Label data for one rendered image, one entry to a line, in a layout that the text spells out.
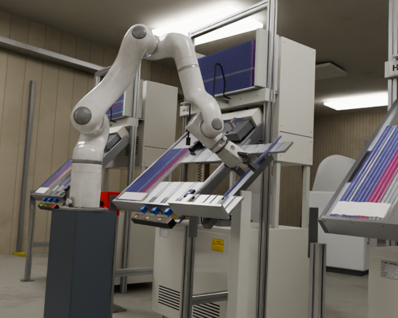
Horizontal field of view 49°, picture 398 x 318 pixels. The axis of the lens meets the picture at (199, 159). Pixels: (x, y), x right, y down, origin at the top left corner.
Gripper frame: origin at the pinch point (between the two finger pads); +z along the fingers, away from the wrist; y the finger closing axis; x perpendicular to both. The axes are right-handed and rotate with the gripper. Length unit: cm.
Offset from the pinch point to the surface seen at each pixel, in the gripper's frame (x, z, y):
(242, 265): 27.6, 25.1, 14.1
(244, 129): -45, 0, 39
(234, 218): 14.1, 10.8, 12.9
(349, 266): -142, 239, 218
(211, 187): -4.0, 2.4, 38.0
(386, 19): -351, 91, 124
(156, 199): 8, -11, 66
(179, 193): 3, -6, 52
